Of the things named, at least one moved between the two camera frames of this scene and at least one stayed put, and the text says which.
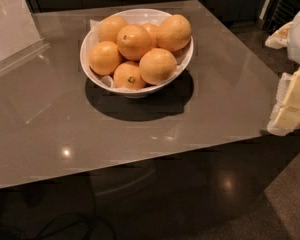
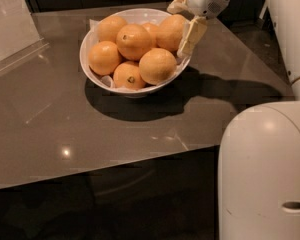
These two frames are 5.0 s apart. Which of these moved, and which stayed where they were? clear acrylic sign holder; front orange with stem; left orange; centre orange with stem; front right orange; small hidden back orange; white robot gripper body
Moved: white robot gripper body
Stayed: small hidden back orange; centre orange with stem; left orange; clear acrylic sign holder; front orange with stem; front right orange
